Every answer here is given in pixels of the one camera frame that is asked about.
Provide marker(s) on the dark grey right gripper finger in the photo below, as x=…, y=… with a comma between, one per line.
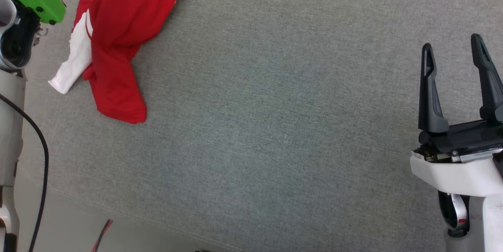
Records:
x=491, y=87
x=429, y=106

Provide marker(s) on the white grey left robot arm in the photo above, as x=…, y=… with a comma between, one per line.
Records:
x=10, y=126

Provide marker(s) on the red white Bulls jersey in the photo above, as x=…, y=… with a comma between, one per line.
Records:
x=118, y=28

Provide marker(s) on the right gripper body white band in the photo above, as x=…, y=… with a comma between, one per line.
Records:
x=459, y=175

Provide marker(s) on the grey fabric sofa surface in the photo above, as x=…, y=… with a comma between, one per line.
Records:
x=275, y=126

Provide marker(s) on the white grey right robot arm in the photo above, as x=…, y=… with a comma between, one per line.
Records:
x=487, y=224

